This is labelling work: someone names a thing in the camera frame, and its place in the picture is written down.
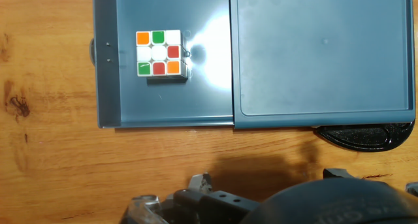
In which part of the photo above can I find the white Rubik's cube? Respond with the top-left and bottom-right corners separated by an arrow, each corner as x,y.
135,29 -> 191,80

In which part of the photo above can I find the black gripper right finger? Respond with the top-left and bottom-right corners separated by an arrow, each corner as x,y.
323,167 -> 355,180

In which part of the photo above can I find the blue-grey drawer case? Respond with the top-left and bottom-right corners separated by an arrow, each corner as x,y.
229,0 -> 416,130

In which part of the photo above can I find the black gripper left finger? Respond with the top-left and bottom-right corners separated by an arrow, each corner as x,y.
169,172 -> 259,224

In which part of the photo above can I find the glossy wooden board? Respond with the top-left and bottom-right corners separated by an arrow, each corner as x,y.
0,0 -> 418,224

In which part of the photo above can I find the black oval plastic base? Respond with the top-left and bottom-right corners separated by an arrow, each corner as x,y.
313,119 -> 416,152

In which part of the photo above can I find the blue-grey sliding drawer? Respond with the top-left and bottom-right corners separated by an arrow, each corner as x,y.
92,0 -> 235,129

